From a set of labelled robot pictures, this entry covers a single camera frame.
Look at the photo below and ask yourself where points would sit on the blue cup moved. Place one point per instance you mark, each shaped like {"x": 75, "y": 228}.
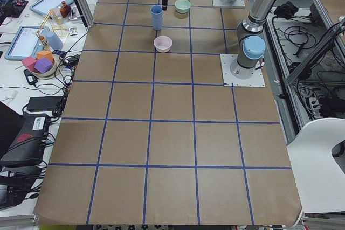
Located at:
{"x": 156, "y": 12}
{"x": 157, "y": 23}

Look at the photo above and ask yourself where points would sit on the green bowl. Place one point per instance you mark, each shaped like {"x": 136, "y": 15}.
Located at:
{"x": 182, "y": 6}

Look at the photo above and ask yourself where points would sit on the pink bowl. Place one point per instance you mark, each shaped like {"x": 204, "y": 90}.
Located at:
{"x": 163, "y": 44}

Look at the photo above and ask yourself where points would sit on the pink cup on desk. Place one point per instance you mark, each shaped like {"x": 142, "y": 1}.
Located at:
{"x": 56, "y": 11}

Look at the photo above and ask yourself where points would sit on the blue cup on desk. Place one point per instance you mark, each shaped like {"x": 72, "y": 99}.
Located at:
{"x": 54, "y": 40}

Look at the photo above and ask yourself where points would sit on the far teach pendant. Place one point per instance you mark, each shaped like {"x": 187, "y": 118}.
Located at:
{"x": 42, "y": 7}

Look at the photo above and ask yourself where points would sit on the teach pendant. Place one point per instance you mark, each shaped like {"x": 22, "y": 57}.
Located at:
{"x": 42, "y": 7}
{"x": 25, "y": 44}

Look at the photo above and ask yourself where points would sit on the bowl of foam blocks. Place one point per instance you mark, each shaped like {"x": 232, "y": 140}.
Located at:
{"x": 42, "y": 66}

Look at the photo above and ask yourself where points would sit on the near teach pendant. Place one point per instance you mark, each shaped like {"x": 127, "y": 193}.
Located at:
{"x": 25, "y": 44}

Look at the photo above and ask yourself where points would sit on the black power adapter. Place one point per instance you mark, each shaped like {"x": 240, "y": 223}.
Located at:
{"x": 30, "y": 77}

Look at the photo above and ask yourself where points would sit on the black laptop bag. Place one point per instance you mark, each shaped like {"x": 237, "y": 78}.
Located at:
{"x": 22, "y": 139}

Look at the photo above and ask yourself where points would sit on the white chair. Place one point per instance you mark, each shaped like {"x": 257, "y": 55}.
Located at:
{"x": 319, "y": 179}

